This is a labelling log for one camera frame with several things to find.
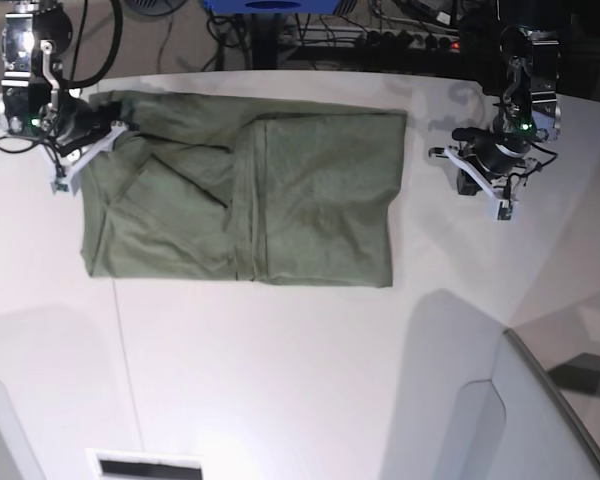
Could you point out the white curved panel right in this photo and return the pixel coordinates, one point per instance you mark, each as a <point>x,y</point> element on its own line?
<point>516,424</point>

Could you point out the black power strip red light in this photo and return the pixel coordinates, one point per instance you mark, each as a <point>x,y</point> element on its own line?
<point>410,40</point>

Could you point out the black table leg post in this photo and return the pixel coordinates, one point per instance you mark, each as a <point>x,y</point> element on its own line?
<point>264,37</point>

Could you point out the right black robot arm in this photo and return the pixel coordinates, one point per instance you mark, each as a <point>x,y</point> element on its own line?
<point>41,105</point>

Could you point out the white panel left corner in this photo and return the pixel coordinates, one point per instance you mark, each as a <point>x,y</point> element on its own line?
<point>17,459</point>

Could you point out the blue box with oval hole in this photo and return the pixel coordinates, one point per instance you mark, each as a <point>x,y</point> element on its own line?
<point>228,7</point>

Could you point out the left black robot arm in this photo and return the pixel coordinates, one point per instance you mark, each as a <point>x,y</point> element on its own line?
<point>521,53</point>

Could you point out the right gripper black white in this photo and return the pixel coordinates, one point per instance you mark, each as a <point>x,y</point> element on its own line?
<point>82,132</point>

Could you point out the olive green t-shirt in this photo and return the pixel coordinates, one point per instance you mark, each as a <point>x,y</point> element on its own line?
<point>222,188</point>

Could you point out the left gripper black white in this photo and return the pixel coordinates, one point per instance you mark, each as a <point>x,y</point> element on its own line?
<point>497,165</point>

